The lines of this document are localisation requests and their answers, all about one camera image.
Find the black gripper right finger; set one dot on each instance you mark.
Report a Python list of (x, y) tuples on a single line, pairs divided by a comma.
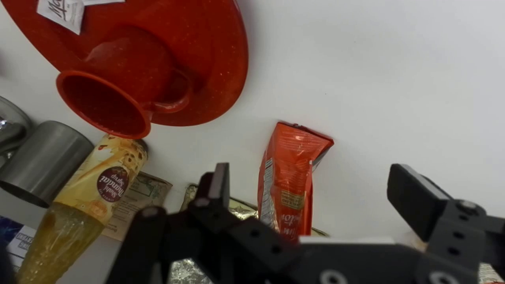
[(450, 228)]

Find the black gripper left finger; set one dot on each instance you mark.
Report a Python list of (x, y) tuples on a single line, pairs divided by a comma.
[(213, 188)]

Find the grey metal cup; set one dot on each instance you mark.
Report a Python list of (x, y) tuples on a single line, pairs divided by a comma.
[(41, 166)]

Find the red funnel plate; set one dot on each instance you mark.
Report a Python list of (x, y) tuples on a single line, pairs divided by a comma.
[(140, 64)]

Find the gold foil packet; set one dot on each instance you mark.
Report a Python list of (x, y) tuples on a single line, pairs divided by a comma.
[(230, 245)]

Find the orange snack packet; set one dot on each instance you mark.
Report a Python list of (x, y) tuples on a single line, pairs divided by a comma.
[(284, 193)]

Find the white sugar packet on plate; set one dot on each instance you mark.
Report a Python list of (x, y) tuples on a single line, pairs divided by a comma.
[(65, 13)]

